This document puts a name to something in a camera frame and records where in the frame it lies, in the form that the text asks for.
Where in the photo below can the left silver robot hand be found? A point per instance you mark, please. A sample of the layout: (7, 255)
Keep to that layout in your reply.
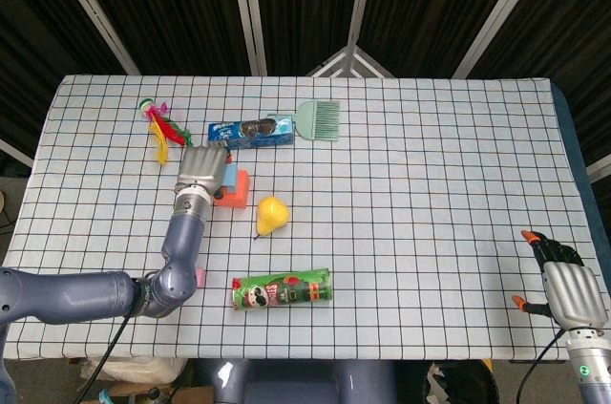
(203, 167)

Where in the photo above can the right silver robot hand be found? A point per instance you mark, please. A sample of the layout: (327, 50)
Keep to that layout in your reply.
(573, 294)

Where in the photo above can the medium blue foam block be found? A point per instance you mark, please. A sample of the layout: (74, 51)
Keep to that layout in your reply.
(230, 179)

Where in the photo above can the pink small cube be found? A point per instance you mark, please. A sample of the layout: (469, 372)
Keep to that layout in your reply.
(202, 278)

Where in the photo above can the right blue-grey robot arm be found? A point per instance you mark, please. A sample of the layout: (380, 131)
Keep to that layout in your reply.
(596, 375)

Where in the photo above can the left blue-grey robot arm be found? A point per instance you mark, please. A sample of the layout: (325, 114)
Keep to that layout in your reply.
(183, 241)

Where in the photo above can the large orange foam block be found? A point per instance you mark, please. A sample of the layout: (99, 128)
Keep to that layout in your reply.
(241, 191)

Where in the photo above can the colourful feather shuttlecock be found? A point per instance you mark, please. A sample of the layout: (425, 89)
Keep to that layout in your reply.
(164, 129)

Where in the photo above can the blue Oreo cookie box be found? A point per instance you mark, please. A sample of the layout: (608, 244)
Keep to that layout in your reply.
(248, 134)

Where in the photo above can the yellow pear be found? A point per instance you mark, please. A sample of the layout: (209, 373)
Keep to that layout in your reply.
(272, 215)

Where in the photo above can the teal hand brush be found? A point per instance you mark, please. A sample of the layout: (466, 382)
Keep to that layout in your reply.
(317, 120)

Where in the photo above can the black bin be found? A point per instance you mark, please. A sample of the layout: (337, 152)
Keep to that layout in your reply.
(468, 385)

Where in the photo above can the green Pringles can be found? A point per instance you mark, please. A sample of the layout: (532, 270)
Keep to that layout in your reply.
(286, 289)

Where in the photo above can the dark blue table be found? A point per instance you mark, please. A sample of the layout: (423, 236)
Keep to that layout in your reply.
(570, 136)

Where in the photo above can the black folding screen white frames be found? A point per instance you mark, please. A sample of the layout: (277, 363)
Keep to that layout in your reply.
(181, 7)

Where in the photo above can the white black-checked tablecloth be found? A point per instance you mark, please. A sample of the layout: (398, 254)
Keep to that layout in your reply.
(429, 208)

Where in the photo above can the white metal screen foot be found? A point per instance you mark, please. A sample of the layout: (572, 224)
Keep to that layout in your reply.
(351, 57)

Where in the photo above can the white plastic bag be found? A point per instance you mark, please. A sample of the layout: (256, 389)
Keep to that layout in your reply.
(138, 370)

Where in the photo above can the blue-grey robot torso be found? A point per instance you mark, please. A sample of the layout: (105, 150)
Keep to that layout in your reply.
(286, 385)

